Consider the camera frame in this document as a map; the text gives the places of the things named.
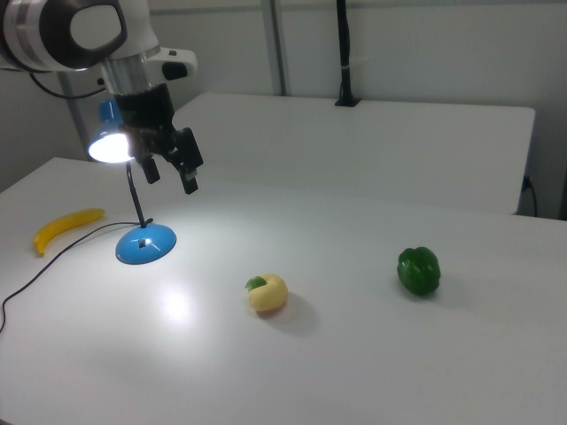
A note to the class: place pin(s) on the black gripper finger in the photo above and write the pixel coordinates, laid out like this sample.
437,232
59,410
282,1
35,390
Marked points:
152,170
188,155

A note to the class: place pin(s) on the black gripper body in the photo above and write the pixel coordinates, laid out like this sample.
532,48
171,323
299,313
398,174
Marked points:
144,110

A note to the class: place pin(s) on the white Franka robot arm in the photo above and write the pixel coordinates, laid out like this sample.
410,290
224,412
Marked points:
133,26

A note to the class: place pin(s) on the blue gooseneck desk lamp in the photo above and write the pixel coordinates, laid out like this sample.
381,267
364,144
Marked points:
146,244

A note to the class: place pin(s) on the yellow toy banana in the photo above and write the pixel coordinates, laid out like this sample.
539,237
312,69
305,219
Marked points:
62,225

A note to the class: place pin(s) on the yellow toy fruit green leaf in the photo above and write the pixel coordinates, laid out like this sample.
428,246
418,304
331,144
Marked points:
270,294

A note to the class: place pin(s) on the black clamped pole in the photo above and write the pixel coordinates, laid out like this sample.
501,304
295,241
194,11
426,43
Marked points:
347,53

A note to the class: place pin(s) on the green toy bell pepper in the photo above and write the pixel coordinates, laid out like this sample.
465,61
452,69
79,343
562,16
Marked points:
418,272

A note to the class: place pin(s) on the grey partition post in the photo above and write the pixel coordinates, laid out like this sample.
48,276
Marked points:
282,44

